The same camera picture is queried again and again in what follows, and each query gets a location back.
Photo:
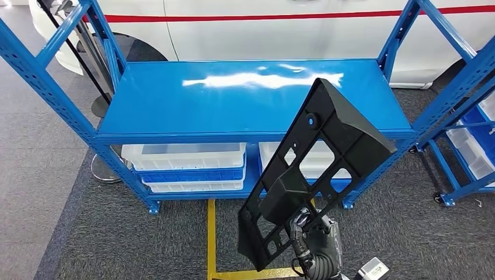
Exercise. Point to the white car red stripe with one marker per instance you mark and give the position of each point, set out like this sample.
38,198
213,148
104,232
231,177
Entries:
251,38

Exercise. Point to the stanchion post chrome base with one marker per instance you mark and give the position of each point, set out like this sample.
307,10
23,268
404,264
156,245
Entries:
106,172

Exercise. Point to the black plastic plate frame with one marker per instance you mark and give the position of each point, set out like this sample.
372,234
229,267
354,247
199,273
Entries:
348,127

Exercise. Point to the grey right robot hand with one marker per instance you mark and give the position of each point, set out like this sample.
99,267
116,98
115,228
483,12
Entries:
328,239

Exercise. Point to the blue wheeled metal rack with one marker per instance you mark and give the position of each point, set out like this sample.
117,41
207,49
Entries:
444,168

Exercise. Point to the stanchion post dark base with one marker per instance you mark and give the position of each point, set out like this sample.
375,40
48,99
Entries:
101,108

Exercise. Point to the black barrier belt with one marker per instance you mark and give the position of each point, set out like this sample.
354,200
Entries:
73,50

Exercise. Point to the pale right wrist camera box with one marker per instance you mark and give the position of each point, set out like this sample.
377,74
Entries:
371,270

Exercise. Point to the blue metal shelf rack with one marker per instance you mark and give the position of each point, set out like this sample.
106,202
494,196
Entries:
193,100

